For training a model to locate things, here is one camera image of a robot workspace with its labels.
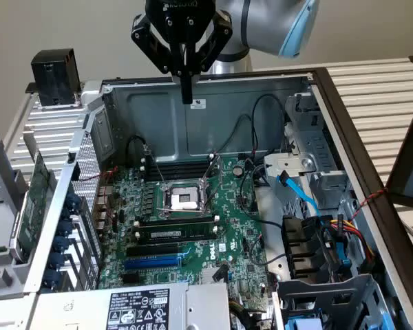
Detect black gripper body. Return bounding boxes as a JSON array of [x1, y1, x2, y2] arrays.
[[145, 0, 216, 45]]

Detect green GPU card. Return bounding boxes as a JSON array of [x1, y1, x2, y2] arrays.
[[9, 151, 52, 265]]

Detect grey metal PC case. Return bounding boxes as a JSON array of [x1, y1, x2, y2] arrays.
[[22, 67, 413, 330]]

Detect black RAM slot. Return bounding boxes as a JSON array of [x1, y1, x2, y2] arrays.
[[133, 216, 218, 230], [141, 170, 213, 182], [141, 161, 214, 173]]

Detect metal socket cover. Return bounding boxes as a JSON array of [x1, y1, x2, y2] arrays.
[[201, 154, 224, 188]]

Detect black box holder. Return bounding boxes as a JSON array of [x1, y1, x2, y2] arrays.
[[30, 48, 82, 107]]

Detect CPU socket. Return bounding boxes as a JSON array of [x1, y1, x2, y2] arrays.
[[158, 180, 211, 216]]

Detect silver disk bay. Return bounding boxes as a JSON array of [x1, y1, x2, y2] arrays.
[[263, 92, 359, 221]]

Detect green Dell motherboard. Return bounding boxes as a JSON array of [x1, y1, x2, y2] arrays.
[[96, 154, 283, 330]]

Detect long black expansion slot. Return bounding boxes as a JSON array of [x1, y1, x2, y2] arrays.
[[126, 242, 180, 259]]

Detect blue expansion slot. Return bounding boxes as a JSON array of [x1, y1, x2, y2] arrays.
[[123, 252, 183, 271]]

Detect black plastic fan shroud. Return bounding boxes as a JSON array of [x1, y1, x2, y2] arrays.
[[281, 215, 331, 280]]

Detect silver chipset heat sink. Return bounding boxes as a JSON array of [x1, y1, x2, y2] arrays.
[[201, 266, 228, 285]]

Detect dark framed panel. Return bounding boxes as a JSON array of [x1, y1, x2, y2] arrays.
[[385, 91, 413, 210]]

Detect grey parts rack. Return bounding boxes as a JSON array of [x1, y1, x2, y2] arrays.
[[0, 113, 61, 300]]

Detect blue plastic latch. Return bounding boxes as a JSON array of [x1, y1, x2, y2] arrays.
[[337, 240, 352, 272]]

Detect silver power supply unit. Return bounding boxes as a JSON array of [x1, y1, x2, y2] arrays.
[[25, 283, 231, 330]]

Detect grey drive cage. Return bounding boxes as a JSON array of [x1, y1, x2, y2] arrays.
[[271, 273, 410, 330]]

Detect black looped case wire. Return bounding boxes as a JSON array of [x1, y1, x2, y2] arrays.
[[250, 94, 294, 154]]

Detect wire locking lever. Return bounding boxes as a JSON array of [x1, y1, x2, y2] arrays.
[[142, 144, 166, 183]]

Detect blue SATA wire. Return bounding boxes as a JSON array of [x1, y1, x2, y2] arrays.
[[277, 171, 323, 217]]

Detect red black twisted wire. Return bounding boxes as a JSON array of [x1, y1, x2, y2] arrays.
[[350, 187, 390, 219]]

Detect yellow red power wires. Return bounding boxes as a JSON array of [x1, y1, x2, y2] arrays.
[[325, 214, 376, 272]]

